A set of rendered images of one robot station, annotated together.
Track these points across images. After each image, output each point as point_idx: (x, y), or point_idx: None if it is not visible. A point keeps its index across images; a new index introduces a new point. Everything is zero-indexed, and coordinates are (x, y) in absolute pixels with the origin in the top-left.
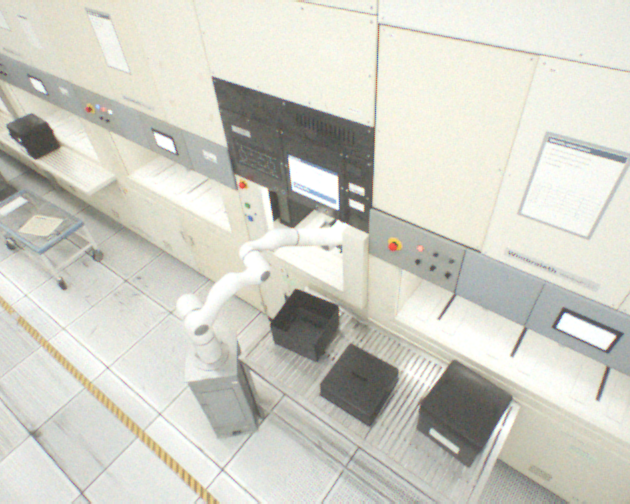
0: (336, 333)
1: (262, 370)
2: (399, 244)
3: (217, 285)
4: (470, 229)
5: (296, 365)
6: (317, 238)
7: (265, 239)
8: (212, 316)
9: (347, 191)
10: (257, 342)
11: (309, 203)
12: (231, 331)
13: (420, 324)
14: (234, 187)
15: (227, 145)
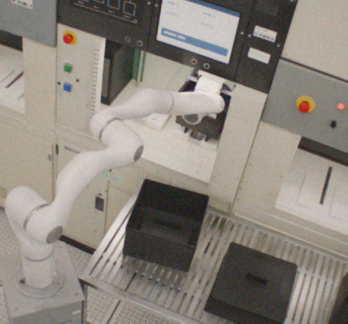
0: (200, 235)
1: (119, 290)
2: (311, 104)
3: (71, 169)
4: None
5: (162, 279)
6: (190, 103)
7: (137, 102)
8: (67, 214)
9: (249, 36)
10: (99, 255)
11: (180, 57)
12: (57, 244)
13: (304, 211)
14: (52, 43)
15: None
